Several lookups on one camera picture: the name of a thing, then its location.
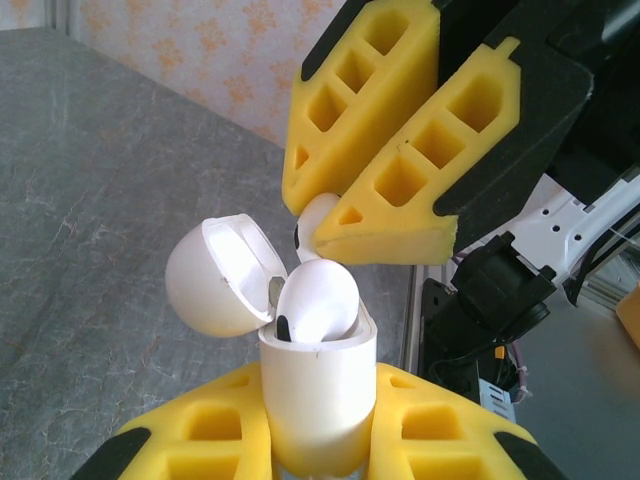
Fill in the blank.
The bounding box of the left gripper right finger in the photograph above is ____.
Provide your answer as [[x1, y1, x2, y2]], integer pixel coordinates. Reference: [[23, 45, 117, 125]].
[[367, 363, 571, 480]]

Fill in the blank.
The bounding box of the aluminium corner post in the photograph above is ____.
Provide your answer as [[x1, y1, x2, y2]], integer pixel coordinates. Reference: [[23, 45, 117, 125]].
[[44, 0, 74, 34]]

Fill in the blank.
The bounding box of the slotted grey cable duct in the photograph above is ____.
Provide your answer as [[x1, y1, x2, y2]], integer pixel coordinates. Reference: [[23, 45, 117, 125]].
[[477, 377, 517, 427]]

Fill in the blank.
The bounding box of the yellow foam block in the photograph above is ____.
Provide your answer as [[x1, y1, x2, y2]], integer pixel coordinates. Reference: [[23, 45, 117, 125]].
[[616, 293, 640, 362]]

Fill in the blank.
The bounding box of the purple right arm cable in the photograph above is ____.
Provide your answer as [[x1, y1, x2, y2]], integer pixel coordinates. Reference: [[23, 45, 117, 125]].
[[502, 344, 534, 404]]

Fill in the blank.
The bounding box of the white earbud charging case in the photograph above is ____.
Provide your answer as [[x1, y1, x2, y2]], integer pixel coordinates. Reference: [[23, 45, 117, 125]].
[[164, 213, 377, 476]]

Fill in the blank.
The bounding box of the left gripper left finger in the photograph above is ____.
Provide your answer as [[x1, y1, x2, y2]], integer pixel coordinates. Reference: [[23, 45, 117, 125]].
[[67, 363, 284, 480]]

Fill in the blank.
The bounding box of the white wireless earbud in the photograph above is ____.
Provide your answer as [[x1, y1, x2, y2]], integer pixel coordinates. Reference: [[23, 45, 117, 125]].
[[276, 258, 360, 344], [293, 193, 341, 261]]

